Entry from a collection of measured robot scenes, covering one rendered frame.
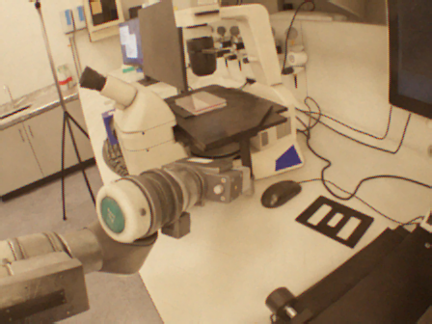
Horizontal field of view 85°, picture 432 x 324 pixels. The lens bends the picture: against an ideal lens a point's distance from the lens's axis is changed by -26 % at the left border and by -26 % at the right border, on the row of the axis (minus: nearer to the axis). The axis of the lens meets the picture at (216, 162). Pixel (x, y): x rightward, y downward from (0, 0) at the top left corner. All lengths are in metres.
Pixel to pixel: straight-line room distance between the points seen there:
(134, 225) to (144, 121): 0.31
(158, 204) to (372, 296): 0.32
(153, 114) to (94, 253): 0.33
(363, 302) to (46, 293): 0.39
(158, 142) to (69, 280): 0.40
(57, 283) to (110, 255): 0.12
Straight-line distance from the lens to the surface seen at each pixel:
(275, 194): 0.70
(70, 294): 0.35
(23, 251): 0.38
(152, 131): 0.64
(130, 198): 0.36
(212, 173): 0.50
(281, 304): 0.39
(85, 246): 0.41
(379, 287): 0.44
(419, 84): 0.38
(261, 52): 0.81
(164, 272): 0.61
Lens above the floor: 1.20
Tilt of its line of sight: 29 degrees down
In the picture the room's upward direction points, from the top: 10 degrees counter-clockwise
